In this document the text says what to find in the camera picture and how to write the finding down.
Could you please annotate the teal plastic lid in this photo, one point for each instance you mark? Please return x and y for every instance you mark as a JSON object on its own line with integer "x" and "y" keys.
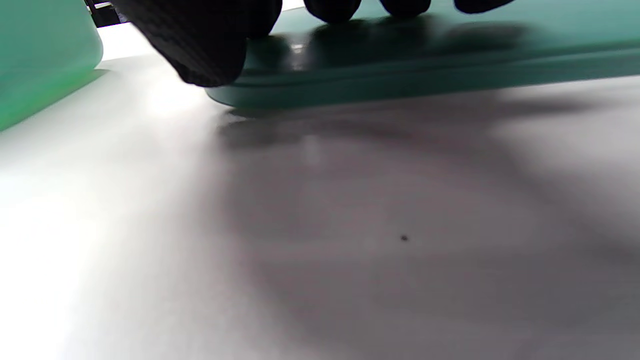
{"x": 400, "y": 65}

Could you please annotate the teal plastic storage box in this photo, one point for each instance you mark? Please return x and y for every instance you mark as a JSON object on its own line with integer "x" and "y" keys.
{"x": 40, "y": 60}

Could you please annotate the person's right hand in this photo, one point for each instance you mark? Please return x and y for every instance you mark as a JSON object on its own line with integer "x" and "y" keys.
{"x": 200, "y": 35}

